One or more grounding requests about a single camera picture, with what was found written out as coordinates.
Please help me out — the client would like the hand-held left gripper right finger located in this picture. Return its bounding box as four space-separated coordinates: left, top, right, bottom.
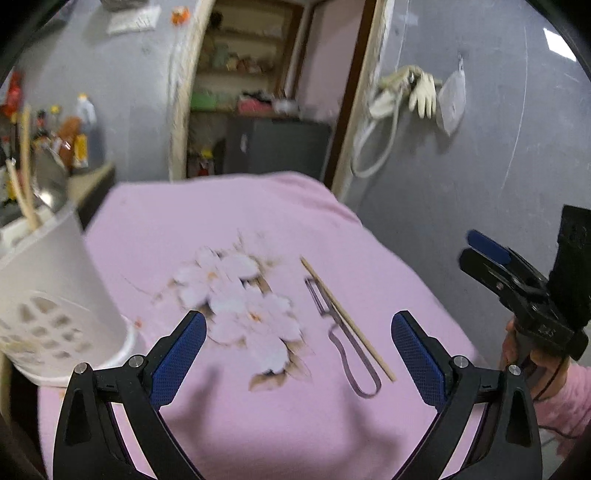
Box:
390 310 543 480

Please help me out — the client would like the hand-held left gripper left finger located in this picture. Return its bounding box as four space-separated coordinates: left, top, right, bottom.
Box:
53 310 207 480

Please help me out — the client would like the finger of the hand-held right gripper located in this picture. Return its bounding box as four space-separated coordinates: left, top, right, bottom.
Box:
466 229 550 289
458 248 532 315

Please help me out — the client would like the wooden chopstick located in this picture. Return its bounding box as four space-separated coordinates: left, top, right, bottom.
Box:
18 104 43 232
300 257 398 383
4 159 35 227

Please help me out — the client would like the metal peeler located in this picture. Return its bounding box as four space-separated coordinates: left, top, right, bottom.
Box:
305 277 383 398

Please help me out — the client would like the white utensil holder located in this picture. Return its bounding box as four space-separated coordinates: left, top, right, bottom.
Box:
0 203 137 388

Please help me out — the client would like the steel spoon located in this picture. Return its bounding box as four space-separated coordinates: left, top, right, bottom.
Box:
33 147 71 210

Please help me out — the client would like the person's right forearm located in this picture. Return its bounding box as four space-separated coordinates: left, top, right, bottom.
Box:
531 357 591 459

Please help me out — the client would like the person's right hand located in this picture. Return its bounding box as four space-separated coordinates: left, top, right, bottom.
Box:
500 318 570 400

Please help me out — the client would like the pink floral tablecloth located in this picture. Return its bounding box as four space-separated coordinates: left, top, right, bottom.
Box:
37 171 491 480

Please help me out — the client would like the cream rubber glove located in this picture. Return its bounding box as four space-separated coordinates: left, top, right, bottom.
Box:
409 71 440 119
369 65 419 119

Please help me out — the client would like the black cabinet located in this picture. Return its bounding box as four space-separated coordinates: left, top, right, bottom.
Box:
224 115 334 179

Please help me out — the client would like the orange snack bag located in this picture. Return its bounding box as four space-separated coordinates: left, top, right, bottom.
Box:
57 116 84 168

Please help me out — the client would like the large oil jug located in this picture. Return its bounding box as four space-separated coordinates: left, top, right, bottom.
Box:
74 93 105 169

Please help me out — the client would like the green box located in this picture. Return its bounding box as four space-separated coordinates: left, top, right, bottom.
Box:
190 91 236 111

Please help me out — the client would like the pink folded cloth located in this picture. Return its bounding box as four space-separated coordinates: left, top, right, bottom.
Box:
238 97 274 116

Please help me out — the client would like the row of sauce bottles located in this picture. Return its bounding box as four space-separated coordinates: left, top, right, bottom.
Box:
0 105 64 204

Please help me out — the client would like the wooden shelf unit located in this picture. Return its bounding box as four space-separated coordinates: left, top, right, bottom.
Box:
189 0 306 112

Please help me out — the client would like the red plastic bag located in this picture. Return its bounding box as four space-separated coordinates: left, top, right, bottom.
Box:
0 69 25 117

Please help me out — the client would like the white hose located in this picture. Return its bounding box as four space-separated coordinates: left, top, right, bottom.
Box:
351 88 403 179

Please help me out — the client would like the pale door frame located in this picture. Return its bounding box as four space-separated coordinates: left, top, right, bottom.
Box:
168 0 389 195

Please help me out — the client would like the white wall socket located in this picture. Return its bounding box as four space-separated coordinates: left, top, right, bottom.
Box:
105 6 162 34

